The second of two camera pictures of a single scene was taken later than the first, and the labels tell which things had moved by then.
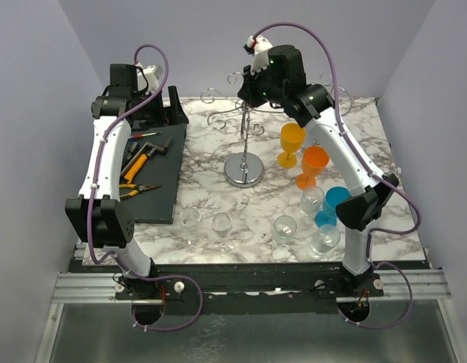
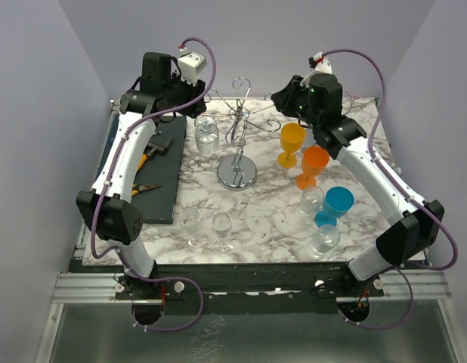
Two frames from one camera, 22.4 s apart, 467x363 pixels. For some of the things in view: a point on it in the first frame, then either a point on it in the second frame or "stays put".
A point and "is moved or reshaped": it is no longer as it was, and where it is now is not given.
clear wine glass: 326,238 stays put
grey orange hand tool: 140,158 stays put
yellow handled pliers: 140,187 stays put
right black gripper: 246,90 to 283,99
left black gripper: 171,115 to 192,91
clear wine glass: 221,223 stays put
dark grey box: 156,205 stays put
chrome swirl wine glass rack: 243,169 is moved or reshaped
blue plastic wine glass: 327,217 stays put
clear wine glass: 190,218 stays put
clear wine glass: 311,201 stays put
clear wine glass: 285,227 to 206,134
